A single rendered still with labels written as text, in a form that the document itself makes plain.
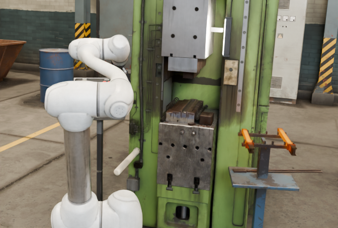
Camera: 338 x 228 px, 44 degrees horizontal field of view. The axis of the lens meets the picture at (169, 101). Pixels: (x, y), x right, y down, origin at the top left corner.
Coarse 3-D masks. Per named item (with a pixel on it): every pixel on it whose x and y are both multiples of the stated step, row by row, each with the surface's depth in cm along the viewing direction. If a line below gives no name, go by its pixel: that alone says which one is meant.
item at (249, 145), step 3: (243, 129) 273; (246, 129) 274; (243, 132) 267; (246, 132) 267; (243, 135) 265; (246, 135) 261; (246, 138) 254; (249, 138) 255; (246, 141) 249; (249, 141) 249; (246, 144) 245; (249, 144) 242; (252, 144) 242; (246, 147) 245; (249, 147) 237; (252, 147) 237; (249, 150) 239; (252, 150) 239; (249, 153) 237; (252, 153) 236
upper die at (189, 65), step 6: (168, 60) 286; (174, 60) 285; (180, 60) 284; (186, 60) 283; (192, 60) 282; (198, 60) 285; (204, 60) 314; (168, 66) 287; (174, 66) 286; (180, 66) 285; (186, 66) 284; (192, 66) 283; (198, 66) 288
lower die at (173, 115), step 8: (176, 104) 318; (184, 104) 315; (192, 104) 311; (168, 112) 293; (176, 112) 292; (192, 112) 291; (168, 120) 295; (176, 120) 293; (184, 120) 292; (192, 120) 291
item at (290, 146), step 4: (280, 128) 279; (280, 132) 271; (284, 132) 270; (284, 136) 262; (284, 140) 258; (288, 140) 254; (288, 144) 245; (292, 144) 243; (288, 148) 245; (292, 148) 237; (296, 148) 237; (292, 152) 239
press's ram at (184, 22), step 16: (176, 0) 276; (192, 0) 274; (208, 0) 272; (176, 16) 279; (192, 16) 276; (208, 16) 278; (176, 32) 281; (192, 32) 278; (208, 32) 285; (176, 48) 283; (192, 48) 281; (208, 48) 292
